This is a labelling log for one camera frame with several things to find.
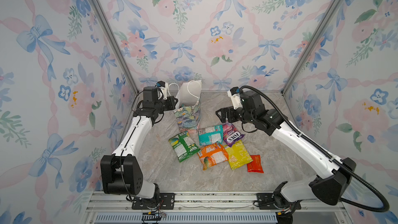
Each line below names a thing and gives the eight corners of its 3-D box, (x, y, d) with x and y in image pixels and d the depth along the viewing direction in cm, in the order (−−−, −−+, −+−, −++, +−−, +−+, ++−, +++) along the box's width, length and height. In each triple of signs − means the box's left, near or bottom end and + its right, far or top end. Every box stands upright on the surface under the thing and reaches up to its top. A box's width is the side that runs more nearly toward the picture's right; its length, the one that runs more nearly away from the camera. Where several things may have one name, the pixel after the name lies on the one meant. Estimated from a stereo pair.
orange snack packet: (203, 170, 85) (204, 168, 83) (196, 152, 92) (196, 150, 89) (229, 160, 89) (229, 158, 87) (220, 143, 96) (220, 140, 93)
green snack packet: (180, 163, 87) (179, 161, 85) (169, 141, 96) (168, 139, 93) (200, 152, 92) (200, 150, 89) (188, 132, 100) (187, 129, 98)
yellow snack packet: (232, 169, 86) (232, 168, 83) (222, 147, 94) (223, 145, 91) (252, 162, 88) (253, 161, 86) (241, 141, 96) (242, 139, 94)
